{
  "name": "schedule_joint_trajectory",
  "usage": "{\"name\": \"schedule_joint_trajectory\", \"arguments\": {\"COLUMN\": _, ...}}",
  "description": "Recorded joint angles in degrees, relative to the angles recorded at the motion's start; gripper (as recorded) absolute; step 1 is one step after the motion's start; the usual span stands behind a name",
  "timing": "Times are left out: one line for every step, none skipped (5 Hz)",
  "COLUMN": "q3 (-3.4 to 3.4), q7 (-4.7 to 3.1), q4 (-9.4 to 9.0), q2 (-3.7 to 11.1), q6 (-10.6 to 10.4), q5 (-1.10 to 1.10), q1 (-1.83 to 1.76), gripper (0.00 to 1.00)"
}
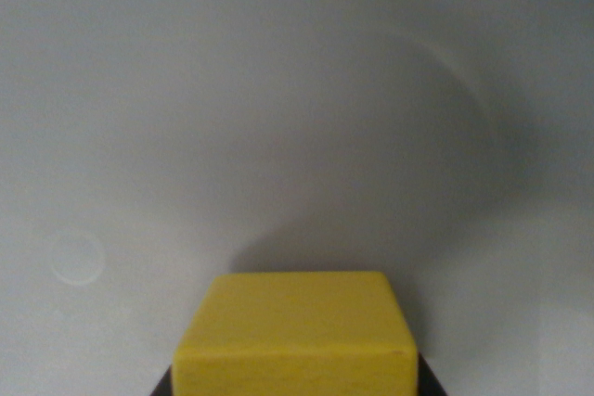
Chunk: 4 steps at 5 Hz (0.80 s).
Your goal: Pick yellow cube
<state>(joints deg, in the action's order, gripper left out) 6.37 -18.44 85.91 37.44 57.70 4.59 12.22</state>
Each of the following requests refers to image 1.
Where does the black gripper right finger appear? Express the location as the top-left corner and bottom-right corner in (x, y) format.
(416, 351), (450, 396)

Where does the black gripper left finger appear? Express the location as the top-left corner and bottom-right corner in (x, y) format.
(148, 365), (174, 396)

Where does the yellow wooden cube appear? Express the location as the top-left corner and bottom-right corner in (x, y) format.
(172, 271), (419, 396)

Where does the white plastic bin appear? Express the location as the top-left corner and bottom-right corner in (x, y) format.
(0, 0), (594, 396)

